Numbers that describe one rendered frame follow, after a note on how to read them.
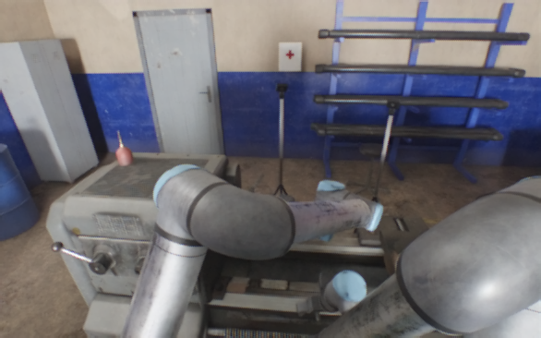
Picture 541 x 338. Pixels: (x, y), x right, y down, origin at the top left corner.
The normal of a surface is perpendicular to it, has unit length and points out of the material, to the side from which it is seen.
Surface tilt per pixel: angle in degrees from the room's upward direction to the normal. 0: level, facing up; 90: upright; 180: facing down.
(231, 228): 61
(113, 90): 90
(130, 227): 90
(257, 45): 90
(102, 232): 90
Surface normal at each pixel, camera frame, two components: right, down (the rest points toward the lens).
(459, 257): -0.72, -0.37
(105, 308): -0.06, -0.51
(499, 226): -0.44, -0.64
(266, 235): 0.34, 0.09
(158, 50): -0.10, 0.47
